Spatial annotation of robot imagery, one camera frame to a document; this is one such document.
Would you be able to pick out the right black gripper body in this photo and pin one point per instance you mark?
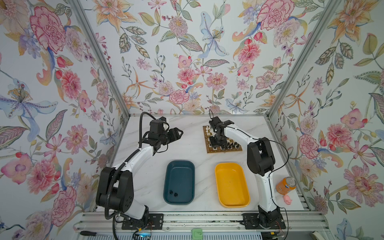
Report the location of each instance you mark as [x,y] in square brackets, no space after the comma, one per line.
[216,142]

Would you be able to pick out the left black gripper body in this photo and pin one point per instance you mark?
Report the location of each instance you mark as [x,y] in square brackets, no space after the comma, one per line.
[161,139]

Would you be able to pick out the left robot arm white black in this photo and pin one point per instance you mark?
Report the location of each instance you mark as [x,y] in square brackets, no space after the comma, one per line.
[115,191]

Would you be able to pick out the wooden chess board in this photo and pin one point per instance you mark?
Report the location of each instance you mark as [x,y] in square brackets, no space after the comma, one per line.
[230,146]

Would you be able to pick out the dark teal plastic tray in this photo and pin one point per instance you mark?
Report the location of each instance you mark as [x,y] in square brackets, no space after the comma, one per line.
[180,178]

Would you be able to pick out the yellow plastic tray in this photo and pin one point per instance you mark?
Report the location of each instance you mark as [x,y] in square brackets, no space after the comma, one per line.
[232,186]

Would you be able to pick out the orange drink can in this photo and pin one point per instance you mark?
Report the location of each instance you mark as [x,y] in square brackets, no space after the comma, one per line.
[286,185]

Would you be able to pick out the pink pig toy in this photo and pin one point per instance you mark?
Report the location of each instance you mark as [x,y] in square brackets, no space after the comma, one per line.
[287,200]

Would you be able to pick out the green clip on rail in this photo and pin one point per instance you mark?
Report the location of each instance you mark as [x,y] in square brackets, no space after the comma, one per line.
[197,234]

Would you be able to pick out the black screwdriver handle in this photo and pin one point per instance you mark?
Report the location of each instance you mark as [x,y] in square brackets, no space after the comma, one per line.
[88,233]

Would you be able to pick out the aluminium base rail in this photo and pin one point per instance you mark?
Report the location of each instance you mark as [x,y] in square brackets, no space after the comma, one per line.
[172,222]

